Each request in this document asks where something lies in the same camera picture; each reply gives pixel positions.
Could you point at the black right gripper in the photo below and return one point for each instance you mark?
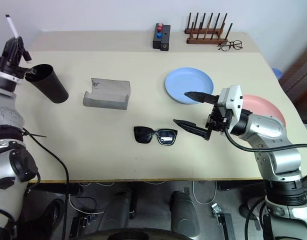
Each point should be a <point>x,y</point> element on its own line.
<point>218,120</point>

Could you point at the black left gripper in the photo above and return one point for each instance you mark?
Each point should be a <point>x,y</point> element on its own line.
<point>8,66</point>

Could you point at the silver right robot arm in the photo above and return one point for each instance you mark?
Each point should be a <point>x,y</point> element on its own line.
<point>266,127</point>

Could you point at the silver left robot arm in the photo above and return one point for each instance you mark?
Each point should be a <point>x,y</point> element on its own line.
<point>6,112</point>

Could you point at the black plastic cup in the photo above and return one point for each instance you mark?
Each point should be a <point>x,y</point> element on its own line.
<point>49,83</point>

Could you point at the thin dark-framed clear glasses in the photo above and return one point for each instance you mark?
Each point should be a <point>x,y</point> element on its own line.
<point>221,46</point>

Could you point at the grey glasses case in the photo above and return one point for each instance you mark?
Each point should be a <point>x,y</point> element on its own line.
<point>107,96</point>

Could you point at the blue plate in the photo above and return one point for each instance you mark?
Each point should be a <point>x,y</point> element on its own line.
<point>186,81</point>

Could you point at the black sunglasses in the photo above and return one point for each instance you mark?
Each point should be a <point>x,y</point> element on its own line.
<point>143,135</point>

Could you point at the pink plate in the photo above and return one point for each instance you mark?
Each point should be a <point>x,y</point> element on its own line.
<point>266,106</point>

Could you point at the brown wooden peg rack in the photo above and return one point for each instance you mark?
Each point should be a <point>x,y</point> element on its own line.
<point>206,36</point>

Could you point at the black box with coloured buttons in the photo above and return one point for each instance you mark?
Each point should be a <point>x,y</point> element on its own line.
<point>161,37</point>

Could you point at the blue round container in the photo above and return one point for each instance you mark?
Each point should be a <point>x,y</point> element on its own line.
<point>277,73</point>

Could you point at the large dark grey rounded shape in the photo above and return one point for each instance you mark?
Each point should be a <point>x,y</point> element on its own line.
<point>184,215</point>

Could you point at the brown wooden cabinet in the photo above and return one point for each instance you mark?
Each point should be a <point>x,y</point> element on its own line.
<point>302,80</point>

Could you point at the small dark grey rounded shape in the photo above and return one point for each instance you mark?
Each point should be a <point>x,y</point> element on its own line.
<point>119,207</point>

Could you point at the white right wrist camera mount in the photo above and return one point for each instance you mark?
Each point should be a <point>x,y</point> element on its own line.
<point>232,100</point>

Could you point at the black table frame bar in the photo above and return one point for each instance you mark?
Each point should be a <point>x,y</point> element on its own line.
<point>53,188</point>

